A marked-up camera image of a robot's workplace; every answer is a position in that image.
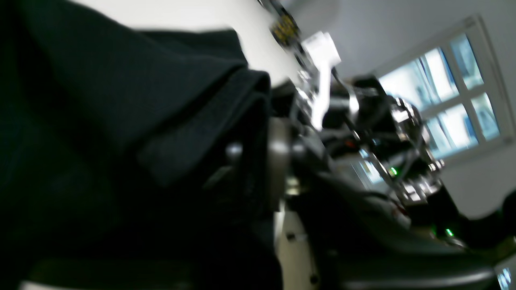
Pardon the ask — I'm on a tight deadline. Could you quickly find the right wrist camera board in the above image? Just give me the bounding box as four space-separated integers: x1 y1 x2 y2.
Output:
302 31 341 70

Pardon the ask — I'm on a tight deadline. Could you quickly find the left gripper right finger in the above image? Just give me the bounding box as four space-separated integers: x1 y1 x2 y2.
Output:
268 118 320 290

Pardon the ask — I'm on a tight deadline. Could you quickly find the white framed window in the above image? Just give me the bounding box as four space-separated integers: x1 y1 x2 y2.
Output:
373 14 515 163

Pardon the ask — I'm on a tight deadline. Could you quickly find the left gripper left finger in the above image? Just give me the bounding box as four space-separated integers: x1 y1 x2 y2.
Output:
202 141 244 190

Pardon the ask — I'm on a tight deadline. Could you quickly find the black T-shirt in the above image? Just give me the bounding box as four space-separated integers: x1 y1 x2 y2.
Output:
1 0 283 290

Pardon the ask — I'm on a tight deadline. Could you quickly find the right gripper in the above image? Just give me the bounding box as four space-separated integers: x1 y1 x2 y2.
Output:
282 68 387 143

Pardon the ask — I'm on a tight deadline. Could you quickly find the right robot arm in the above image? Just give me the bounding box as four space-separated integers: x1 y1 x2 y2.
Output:
268 68 515 290

